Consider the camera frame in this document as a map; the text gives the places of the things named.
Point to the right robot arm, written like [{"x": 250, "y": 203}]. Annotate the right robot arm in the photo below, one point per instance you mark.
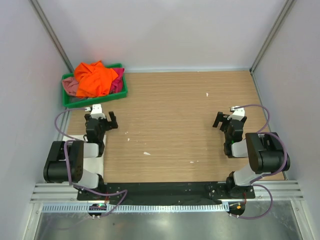
[{"x": 264, "y": 151}]

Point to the aluminium corner post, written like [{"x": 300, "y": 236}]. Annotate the aluminium corner post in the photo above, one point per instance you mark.
[
  {"x": 51, "y": 33},
  {"x": 283, "y": 14}
]

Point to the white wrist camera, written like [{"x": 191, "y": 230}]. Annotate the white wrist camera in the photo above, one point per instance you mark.
[
  {"x": 95, "y": 111},
  {"x": 237, "y": 113}
]

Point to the white slotted cable duct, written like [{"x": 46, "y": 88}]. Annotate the white slotted cable duct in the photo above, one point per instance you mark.
[{"x": 98, "y": 207}]

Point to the aluminium front rail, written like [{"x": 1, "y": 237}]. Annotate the aluminium front rail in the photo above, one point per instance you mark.
[{"x": 278, "y": 190}]

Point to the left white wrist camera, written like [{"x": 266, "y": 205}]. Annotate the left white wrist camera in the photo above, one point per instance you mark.
[{"x": 95, "y": 111}]

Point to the left aluminium corner post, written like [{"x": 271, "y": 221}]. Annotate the left aluminium corner post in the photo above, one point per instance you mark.
[{"x": 51, "y": 33}]

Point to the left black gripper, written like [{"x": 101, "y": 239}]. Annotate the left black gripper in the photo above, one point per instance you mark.
[{"x": 109, "y": 124}]

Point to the magenta t shirt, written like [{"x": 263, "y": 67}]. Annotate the magenta t shirt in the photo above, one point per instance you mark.
[{"x": 118, "y": 83}]

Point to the folded white t shirt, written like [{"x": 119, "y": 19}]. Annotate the folded white t shirt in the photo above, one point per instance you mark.
[{"x": 84, "y": 158}]

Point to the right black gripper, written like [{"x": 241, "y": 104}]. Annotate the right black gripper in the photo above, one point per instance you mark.
[{"x": 220, "y": 117}]

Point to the green plastic bin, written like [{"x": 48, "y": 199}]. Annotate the green plastic bin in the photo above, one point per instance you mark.
[{"x": 76, "y": 102}]

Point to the right aluminium corner post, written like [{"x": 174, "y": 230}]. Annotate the right aluminium corner post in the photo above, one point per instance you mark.
[{"x": 283, "y": 14}]

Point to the dusty pink t shirt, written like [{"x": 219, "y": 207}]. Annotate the dusty pink t shirt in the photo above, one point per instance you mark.
[{"x": 70, "y": 85}]

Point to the orange t shirt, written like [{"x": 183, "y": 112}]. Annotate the orange t shirt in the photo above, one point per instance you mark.
[{"x": 94, "y": 79}]

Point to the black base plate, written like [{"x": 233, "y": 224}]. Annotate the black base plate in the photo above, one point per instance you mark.
[{"x": 177, "y": 193}]

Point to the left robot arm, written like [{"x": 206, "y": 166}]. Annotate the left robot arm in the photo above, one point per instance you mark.
[{"x": 57, "y": 167}]

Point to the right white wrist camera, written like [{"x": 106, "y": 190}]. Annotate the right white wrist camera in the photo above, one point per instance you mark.
[{"x": 237, "y": 113}]

